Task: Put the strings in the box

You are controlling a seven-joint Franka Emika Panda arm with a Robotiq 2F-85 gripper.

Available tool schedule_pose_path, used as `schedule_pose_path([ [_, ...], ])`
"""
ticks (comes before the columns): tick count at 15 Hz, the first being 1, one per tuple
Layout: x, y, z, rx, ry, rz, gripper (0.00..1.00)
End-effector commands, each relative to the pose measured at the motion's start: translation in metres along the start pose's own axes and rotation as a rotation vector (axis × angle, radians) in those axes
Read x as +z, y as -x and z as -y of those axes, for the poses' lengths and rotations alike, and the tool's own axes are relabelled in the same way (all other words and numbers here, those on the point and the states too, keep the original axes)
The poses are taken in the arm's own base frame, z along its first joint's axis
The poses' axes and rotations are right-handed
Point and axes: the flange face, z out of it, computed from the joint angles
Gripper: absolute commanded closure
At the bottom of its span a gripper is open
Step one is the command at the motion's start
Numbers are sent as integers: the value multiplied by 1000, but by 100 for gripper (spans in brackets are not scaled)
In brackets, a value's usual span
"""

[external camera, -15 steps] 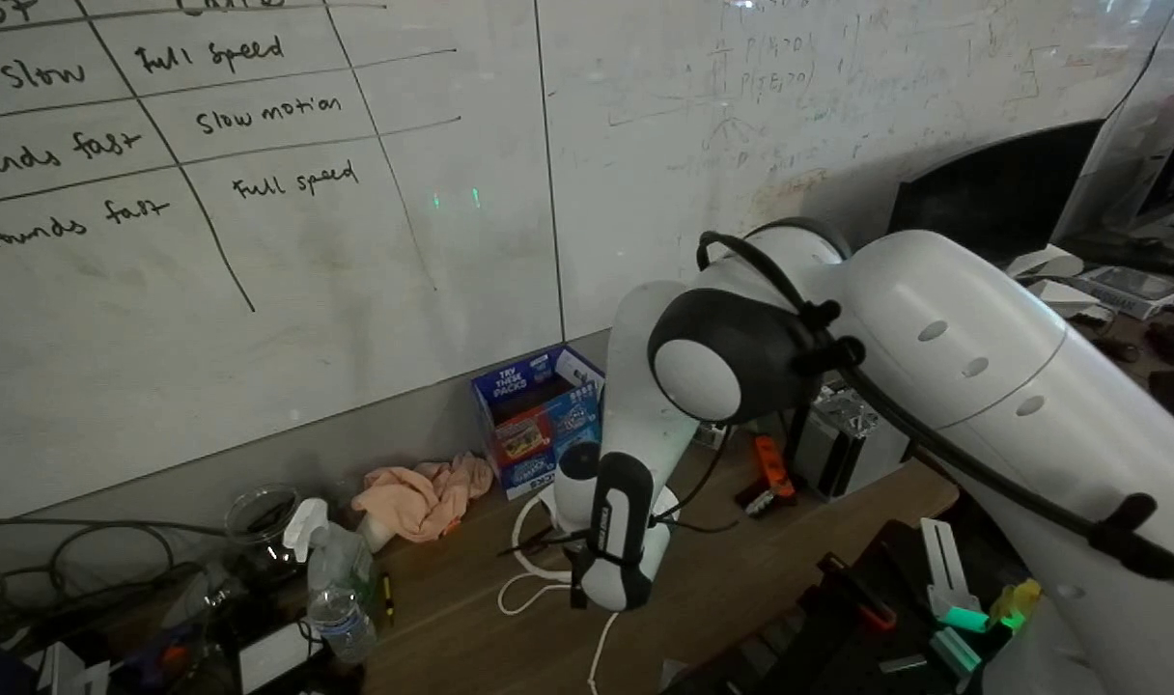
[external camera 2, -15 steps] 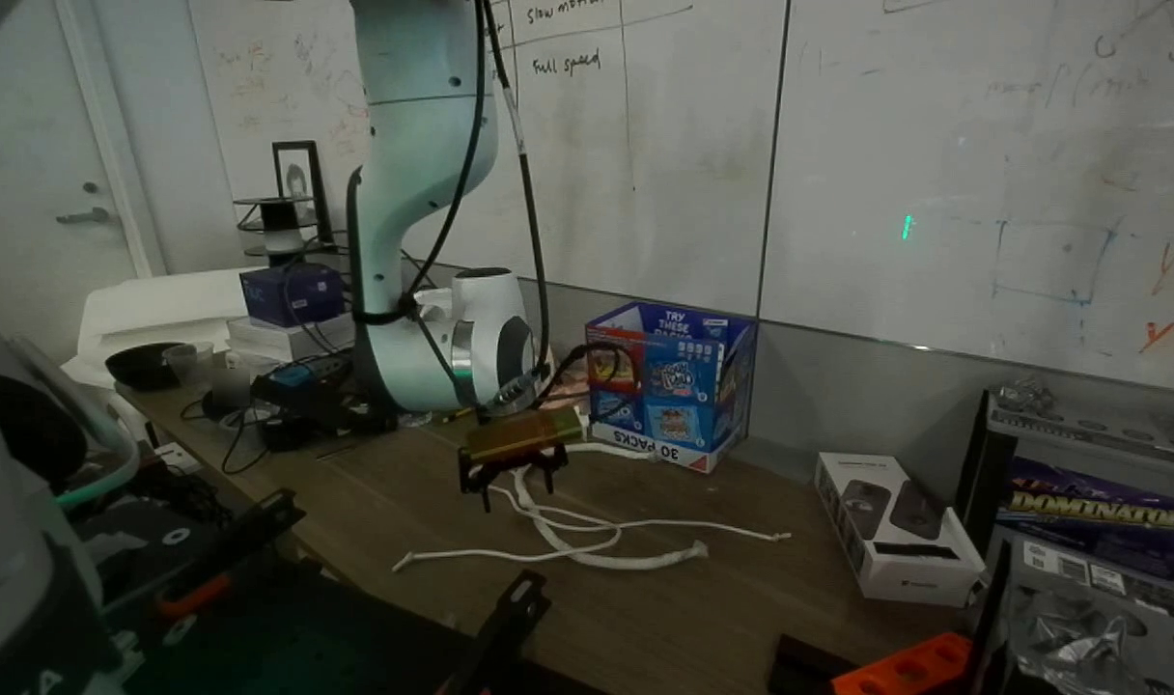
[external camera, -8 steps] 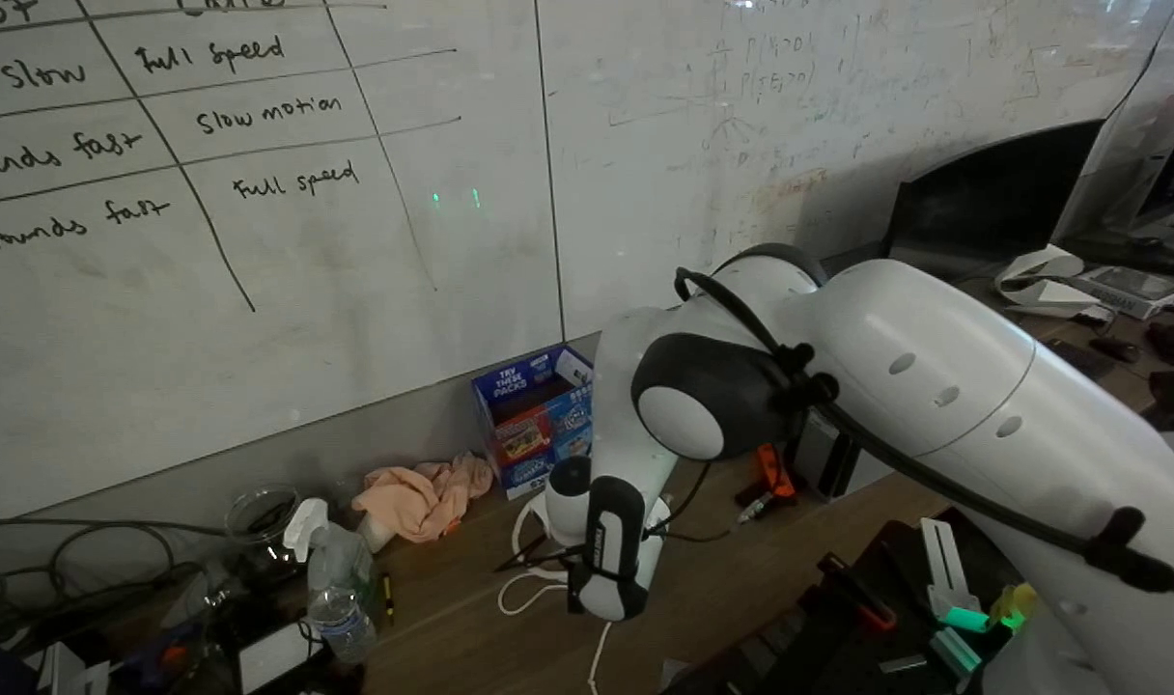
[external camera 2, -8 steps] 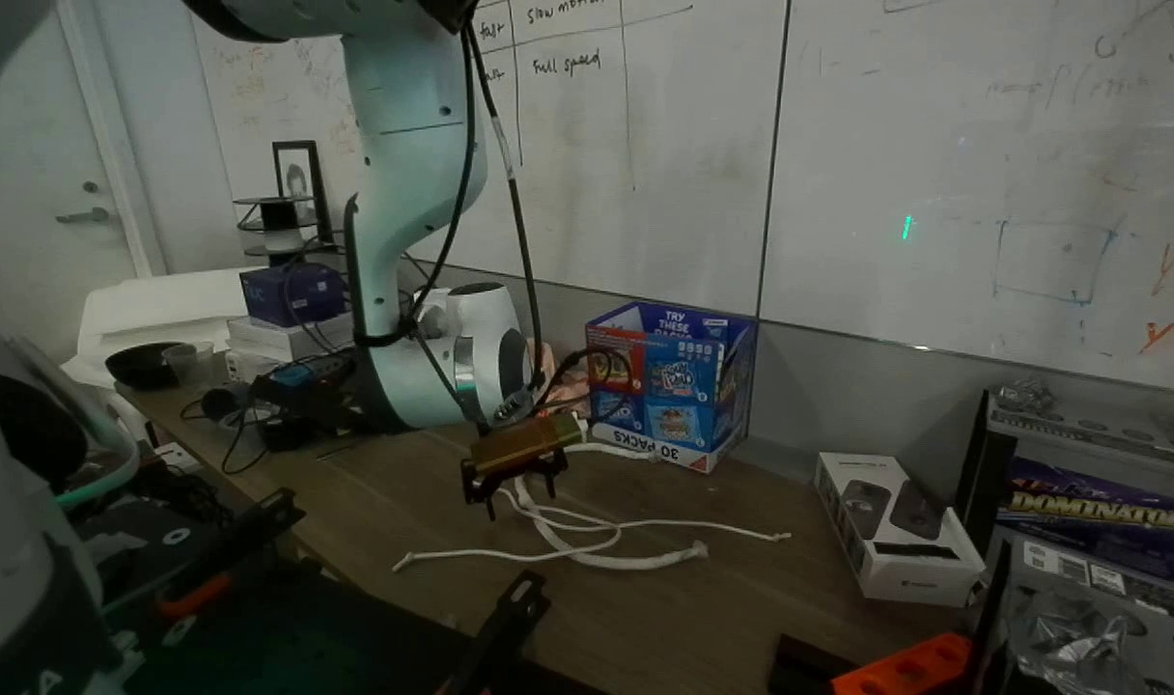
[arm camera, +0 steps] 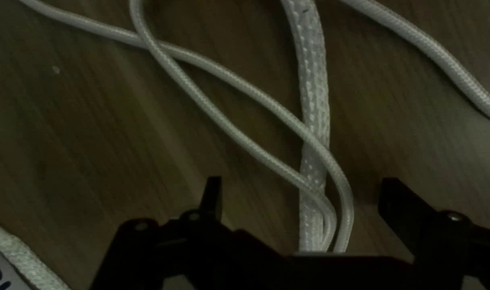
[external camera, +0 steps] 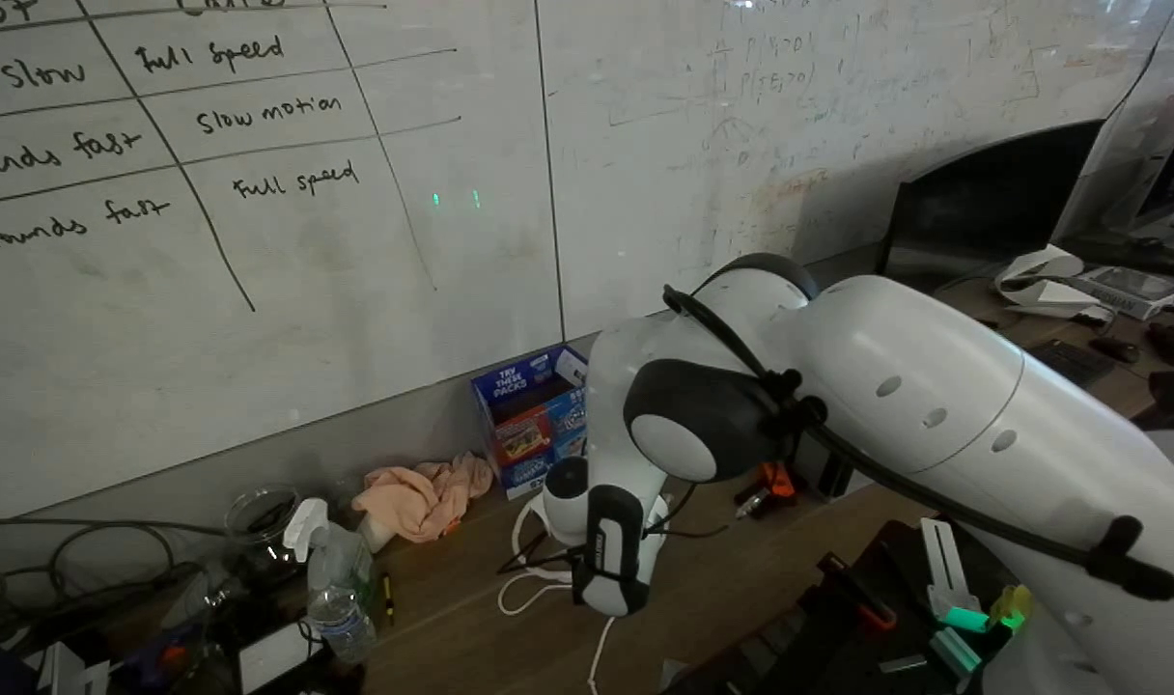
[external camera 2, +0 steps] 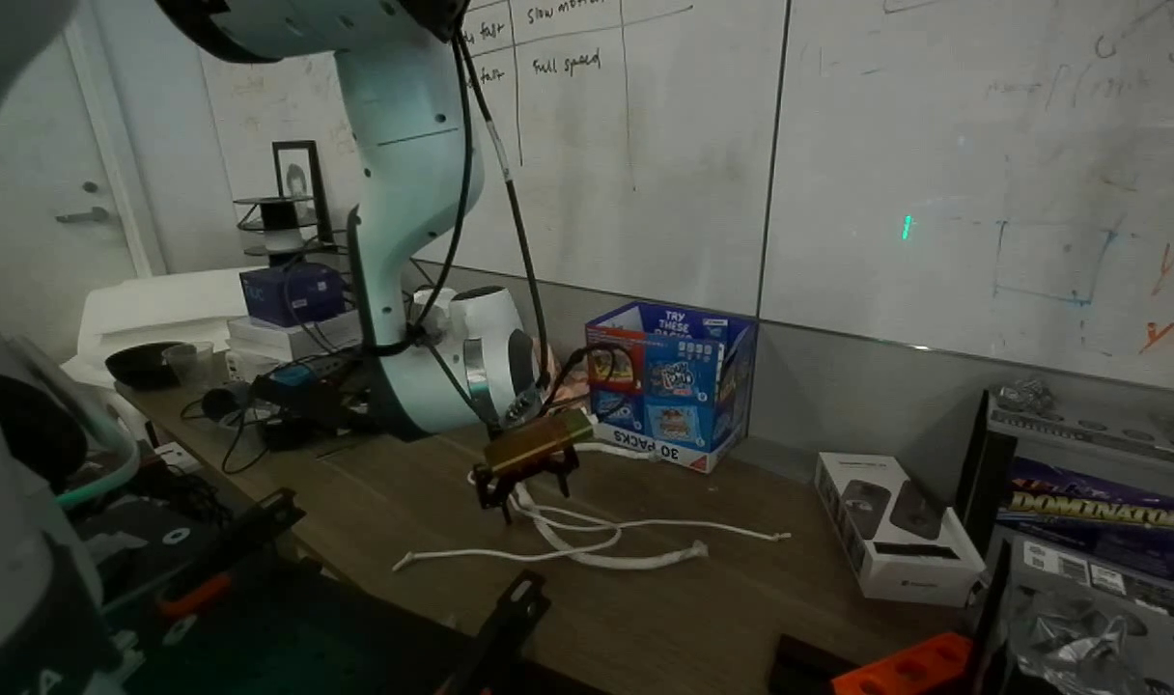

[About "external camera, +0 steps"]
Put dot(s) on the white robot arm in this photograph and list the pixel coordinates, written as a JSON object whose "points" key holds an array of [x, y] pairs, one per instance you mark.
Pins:
{"points": [[949, 388]]}

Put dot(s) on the black flat piece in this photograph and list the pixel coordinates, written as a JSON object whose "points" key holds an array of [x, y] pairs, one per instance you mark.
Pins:
{"points": [[747, 504]]}

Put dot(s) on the yellow highlighter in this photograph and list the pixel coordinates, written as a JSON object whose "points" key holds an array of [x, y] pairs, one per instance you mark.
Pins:
{"points": [[1013, 605]]}

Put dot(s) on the green spray bottle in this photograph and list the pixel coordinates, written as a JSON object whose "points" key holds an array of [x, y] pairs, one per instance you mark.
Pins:
{"points": [[336, 553]]}

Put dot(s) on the whiteboard panel with handwriting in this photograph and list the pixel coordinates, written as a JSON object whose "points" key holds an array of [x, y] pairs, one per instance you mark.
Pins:
{"points": [[293, 323]]}

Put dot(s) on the white card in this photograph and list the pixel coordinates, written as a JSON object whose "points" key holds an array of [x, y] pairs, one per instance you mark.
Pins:
{"points": [[271, 656]]}

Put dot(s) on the clear water bottle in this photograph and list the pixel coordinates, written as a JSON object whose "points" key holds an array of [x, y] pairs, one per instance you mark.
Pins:
{"points": [[343, 624]]}

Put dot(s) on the pink cloth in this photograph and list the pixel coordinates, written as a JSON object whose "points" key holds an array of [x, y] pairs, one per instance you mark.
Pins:
{"points": [[416, 499]]}

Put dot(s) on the green marker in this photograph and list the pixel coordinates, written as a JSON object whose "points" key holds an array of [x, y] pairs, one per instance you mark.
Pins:
{"points": [[957, 652], [966, 617]]}

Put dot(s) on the black tool case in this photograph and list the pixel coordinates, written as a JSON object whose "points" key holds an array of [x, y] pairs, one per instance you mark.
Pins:
{"points": [[844, 642]]}

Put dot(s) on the black monitor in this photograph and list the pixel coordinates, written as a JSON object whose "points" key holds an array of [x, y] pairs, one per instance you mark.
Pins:
{"points": [[985, 206]]}

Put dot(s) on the blue cardboard box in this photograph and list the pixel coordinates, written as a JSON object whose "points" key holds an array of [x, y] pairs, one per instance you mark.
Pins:
{"points": [[535, 409]]}

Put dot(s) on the white plastic piece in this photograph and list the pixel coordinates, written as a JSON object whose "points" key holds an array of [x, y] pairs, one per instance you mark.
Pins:
{"points": [[944, 562]]}

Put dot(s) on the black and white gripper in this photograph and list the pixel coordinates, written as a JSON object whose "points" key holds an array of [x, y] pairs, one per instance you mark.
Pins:
{"points": [[620, 553]]}

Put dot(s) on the orange block with holes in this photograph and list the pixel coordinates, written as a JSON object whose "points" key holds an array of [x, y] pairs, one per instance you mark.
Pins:
{"points": [[779, 484]]}

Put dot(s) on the crumpled white papers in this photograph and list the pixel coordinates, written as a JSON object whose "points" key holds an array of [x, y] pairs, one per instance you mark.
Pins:
{"points": [[1052, 289]]}

